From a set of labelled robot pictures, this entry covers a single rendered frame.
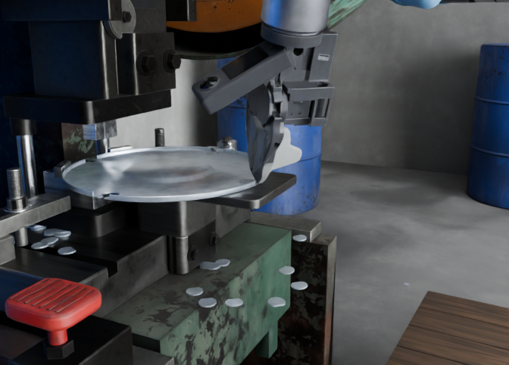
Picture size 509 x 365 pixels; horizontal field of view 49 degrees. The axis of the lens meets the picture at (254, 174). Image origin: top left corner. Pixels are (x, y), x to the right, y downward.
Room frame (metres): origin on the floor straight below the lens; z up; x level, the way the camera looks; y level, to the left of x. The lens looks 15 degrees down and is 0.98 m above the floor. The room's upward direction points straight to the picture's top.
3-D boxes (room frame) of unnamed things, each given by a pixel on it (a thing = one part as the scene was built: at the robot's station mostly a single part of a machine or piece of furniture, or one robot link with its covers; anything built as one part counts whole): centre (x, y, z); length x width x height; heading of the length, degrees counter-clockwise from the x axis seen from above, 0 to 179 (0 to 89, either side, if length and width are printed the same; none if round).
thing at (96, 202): (0.84, 0.23, 0.76); 0.15 x 0.09 x 0.05; 154
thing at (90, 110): (0.84, 0.24, 0.86); 0.20 x 0.16 x 0.05; 154
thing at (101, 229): (0.84, 0.24, 0.72); 0.20 x 0.16 x 0.03; 154
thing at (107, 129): (0.84, 0.23, 0.84); 0.05 x 0.03 x 0.04; 154
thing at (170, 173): (0.79, 0.12, 0.78); 0.29 x 0.29 x 0.01
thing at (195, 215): (0.76, 0.08, 0.72); 0.25 x 0.14 x 0.14; 64
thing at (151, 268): (0.84, 0.24, 0.68); 0.45 x 0.30 x 0.06; 154
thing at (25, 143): (0.79, 0.33, 0.81); 0.02 x 0.02 x 0.14
